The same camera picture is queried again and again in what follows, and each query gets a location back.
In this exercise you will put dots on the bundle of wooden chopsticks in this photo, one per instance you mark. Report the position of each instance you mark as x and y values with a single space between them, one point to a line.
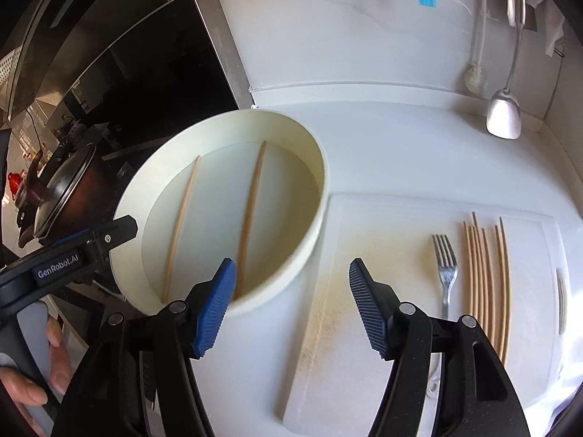
474 273

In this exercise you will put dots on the small red object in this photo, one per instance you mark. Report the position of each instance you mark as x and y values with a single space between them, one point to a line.
16 184

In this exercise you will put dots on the dark cooking pot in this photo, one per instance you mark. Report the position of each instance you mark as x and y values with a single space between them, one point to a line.
105 191

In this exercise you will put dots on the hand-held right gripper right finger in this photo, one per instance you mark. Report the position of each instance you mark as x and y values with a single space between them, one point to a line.
366 309

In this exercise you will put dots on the wooden chopstick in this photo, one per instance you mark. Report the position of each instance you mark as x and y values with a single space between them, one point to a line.
253 200
182 223

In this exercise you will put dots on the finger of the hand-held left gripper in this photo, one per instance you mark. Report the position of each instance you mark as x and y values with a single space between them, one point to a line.
68 238
118 232

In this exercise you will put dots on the glass pot lid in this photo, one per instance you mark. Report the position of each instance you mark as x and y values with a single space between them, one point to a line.
68 182

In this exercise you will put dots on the black range hood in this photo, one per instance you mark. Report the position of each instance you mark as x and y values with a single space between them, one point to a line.
136 54

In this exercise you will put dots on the large white round bowl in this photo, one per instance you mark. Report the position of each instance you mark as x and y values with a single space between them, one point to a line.
282 145

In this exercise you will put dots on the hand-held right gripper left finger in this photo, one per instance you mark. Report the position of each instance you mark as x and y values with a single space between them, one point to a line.
214 309

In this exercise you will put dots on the white plastic cutting board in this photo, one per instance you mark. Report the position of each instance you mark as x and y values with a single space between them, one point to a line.
387 227

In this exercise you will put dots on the white bottle brush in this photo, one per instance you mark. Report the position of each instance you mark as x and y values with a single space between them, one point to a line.
476 79

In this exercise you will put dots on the metal fork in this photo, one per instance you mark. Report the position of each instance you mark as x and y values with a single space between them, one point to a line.
446 277

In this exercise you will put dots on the metal spatula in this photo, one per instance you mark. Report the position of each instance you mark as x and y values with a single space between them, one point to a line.
503 118

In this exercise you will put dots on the white hanging cloth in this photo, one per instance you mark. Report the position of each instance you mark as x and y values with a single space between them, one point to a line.
549 22

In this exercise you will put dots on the person's left hand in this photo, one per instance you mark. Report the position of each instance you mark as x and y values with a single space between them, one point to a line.
58 350

